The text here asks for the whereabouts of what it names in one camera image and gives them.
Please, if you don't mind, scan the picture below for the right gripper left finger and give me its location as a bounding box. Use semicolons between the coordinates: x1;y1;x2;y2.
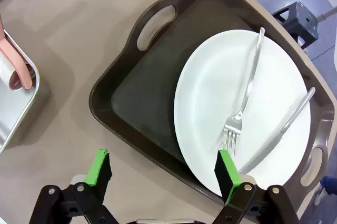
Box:
28;149;119;224

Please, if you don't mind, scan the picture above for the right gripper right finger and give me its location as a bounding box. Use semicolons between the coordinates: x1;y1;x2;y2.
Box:
210;149;300;224

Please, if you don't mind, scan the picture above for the silver table knife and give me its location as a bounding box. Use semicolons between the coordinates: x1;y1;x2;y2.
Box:
238;86;316;174

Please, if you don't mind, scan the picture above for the silver fork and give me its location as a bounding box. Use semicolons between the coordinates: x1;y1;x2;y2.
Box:
222;26;266;156

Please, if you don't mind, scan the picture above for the white round plate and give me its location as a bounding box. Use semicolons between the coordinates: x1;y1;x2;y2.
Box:
173;29;312;197

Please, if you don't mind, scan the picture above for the dark brown serving tray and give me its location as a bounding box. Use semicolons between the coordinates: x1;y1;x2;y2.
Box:
88;0;335;216

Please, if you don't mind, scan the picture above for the pink lint roller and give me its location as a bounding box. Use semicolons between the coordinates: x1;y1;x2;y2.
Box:
0;14;34;90

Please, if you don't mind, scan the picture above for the bystander leg with white shoe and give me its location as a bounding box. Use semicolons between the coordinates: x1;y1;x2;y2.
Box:
313;176;337;207

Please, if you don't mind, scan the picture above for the stainless steel rectangular pan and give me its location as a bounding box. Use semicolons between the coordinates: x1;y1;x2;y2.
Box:
0;27;41;153

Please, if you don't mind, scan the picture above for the dark grey plastic stool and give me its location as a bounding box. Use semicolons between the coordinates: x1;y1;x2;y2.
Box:
272;1;321;51

